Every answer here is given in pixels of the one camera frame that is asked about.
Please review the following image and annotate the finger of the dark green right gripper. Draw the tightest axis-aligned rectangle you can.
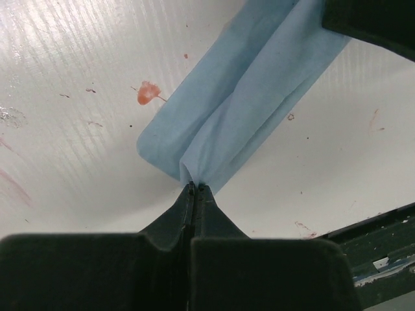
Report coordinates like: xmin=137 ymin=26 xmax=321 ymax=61
xmin=322 ymin=0 xmax=414 ymax=62

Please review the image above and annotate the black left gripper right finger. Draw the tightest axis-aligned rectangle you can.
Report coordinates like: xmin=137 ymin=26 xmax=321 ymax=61
xmin=189 ymin=186 xmax=361 ymax=310

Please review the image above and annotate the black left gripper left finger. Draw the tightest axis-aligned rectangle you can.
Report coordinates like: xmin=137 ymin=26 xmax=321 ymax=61
xmin=1 ymin=184 xmax=195 ymax=310

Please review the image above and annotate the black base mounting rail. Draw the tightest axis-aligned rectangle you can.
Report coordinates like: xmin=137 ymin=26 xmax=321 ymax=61
xmin=321 ymin=203 xmax=414 ymax=308

